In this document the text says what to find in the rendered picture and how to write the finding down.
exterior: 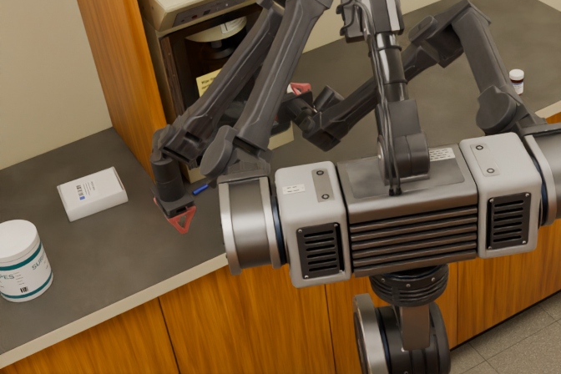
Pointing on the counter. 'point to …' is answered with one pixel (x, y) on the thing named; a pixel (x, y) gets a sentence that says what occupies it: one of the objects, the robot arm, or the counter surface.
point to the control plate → (211, 7)
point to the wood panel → (118, 48)
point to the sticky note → (205, 81)
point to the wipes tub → (22, 262)
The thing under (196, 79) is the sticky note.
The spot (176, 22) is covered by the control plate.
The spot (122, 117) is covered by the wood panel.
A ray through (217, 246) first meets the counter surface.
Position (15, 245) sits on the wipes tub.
